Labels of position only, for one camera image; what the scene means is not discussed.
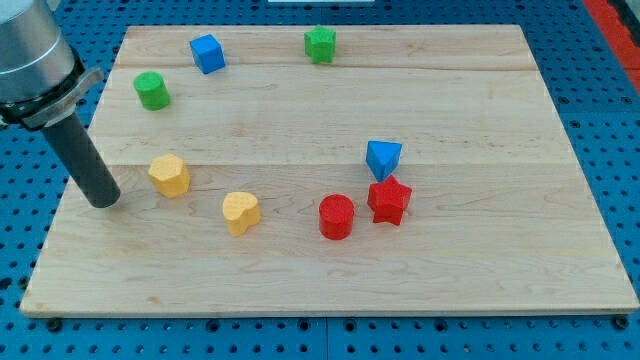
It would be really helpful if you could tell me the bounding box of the wooden board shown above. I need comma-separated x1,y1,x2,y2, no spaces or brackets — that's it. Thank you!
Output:
21,25,639,318

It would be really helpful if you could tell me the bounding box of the red cylinder block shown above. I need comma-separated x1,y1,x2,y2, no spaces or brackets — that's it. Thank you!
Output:
319,194,355,240

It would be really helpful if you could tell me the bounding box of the red star block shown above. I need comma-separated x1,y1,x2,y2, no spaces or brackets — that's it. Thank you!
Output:
367,175,412,226

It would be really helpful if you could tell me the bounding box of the yellow heart block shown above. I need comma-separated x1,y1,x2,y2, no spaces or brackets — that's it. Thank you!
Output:
222,192,261,236

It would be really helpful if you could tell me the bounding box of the green cylinder block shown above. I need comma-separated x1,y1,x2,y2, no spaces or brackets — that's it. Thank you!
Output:
133,71,170,111

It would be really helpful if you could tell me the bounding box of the blue cube block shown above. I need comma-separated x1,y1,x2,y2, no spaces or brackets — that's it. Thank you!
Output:
189,34,226,74

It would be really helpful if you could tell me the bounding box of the red strip at corner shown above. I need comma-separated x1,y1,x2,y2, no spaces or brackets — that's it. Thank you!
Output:
583,0,639,91

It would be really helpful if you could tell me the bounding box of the green star block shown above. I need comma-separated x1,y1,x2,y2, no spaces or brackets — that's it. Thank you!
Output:
304,25,337,64

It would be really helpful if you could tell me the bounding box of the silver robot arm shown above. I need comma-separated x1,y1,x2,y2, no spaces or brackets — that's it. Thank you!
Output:
1,0,120,208

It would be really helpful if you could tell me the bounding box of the yellow hexagon block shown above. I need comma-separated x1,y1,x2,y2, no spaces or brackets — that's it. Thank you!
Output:
148,153,191,198

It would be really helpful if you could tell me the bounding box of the blue triangle block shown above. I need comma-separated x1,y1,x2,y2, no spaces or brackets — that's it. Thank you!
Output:
365,140,402,182

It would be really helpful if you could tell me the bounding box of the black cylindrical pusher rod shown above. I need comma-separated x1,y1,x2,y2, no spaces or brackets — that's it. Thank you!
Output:
42,113,120,208

